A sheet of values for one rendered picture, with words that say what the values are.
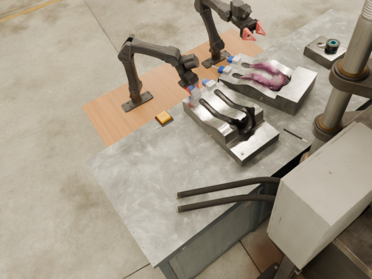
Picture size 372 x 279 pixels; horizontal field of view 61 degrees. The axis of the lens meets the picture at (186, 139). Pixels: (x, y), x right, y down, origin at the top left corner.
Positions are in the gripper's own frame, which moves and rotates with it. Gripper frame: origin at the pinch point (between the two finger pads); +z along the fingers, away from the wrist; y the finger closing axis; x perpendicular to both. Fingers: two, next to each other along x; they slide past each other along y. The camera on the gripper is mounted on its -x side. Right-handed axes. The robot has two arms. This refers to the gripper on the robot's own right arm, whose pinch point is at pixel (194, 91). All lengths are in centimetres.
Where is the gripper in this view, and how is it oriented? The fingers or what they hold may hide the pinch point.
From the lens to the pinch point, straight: 178.5
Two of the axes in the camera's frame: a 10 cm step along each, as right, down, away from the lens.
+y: 7.6, -6.4, 1.2
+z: 4.3, 6.4, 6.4
